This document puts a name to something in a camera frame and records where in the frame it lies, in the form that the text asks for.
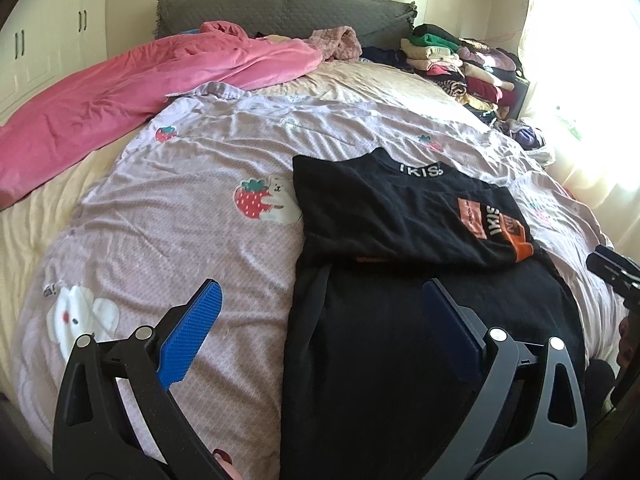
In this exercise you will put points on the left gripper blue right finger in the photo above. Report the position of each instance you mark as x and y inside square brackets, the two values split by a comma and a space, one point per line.
[456, 332]

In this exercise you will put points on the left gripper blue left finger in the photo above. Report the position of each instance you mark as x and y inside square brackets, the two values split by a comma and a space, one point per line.
[187, 328]

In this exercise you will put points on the black sweater with orange cuffs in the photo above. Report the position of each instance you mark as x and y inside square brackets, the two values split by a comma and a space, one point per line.
[430, 336]

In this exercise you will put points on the white bag of clothes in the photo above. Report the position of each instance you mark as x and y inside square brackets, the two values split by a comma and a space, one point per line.
[529, 138]

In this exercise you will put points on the pile of folded clothes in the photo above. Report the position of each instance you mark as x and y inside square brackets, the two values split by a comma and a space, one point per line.
[478, 76]

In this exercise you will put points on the person's right hand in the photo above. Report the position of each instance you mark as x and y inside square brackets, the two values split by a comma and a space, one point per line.
[629, 341]

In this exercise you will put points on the person's left hand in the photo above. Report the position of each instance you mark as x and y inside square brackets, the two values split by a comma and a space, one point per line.
[225, 461]

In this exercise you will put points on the lilac strawberry print quilt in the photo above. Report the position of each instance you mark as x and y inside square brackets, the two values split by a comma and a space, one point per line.
[206, 191]

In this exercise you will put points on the cream bed sheet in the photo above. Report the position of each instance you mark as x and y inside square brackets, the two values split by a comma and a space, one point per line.
[28, 226]

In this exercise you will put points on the pink fleece blanket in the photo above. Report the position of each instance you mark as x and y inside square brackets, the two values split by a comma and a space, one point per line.
[89, 109]

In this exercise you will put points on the dark navy garment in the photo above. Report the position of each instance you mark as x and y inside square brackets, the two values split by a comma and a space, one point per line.
[389, 57]

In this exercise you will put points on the dusty pink fuzzy garment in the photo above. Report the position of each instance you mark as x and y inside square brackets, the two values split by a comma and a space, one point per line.
[336, 44]

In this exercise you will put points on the white wardrobe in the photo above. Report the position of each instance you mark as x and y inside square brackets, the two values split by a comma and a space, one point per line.
[43, 41]

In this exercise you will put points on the grey quilted headboard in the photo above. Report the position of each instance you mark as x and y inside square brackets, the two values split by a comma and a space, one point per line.
[377, 23]

